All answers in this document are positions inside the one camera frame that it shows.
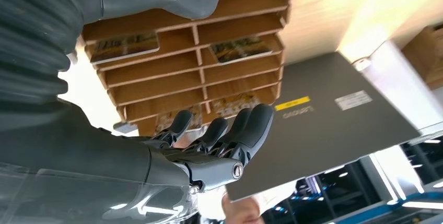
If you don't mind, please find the person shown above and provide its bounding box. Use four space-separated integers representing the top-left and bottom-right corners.
197 181 298 224

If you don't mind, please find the grey laptop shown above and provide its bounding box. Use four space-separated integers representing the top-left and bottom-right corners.
225 52 421 203

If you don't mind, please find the wooden compartment shelf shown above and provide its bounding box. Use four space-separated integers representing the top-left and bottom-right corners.
401 23 443 90

